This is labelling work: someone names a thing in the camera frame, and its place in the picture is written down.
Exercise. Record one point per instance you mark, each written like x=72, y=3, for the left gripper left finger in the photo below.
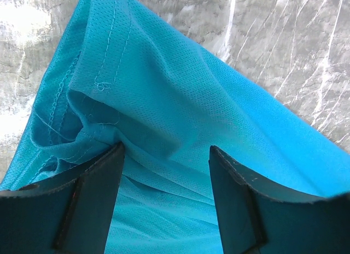
x=68, y=213

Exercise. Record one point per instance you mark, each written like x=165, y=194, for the teal t shirt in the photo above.
x=120, y=74

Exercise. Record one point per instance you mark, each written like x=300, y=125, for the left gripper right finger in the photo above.
x=257, y=215

